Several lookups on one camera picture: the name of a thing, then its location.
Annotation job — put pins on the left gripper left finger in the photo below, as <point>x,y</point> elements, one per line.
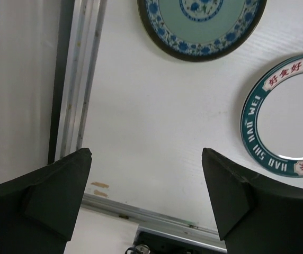
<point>38,211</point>

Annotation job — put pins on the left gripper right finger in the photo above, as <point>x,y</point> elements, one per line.
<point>253,213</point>

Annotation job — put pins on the white plate grey rim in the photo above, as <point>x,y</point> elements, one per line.
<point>271,122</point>

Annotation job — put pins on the dark green plate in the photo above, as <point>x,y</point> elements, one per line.
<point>198,31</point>

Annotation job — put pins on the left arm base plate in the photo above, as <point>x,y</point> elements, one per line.
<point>150,243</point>

